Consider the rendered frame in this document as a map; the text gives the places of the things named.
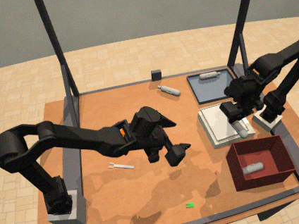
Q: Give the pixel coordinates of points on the grey gas cylinder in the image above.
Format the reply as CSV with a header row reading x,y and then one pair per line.
x,y
208,75
239,129
169,90
252,168

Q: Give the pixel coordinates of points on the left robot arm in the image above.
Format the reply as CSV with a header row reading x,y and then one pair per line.
x,y
269,67

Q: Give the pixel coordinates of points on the white digital scale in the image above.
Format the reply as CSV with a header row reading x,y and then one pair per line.
x,y
217,127

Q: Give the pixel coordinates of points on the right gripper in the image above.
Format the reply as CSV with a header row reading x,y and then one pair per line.
x,y
159,138

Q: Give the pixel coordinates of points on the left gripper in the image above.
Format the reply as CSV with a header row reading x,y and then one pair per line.
x,y
236,111

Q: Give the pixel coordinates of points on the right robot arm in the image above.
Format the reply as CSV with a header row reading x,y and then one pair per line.
x,y
108,141

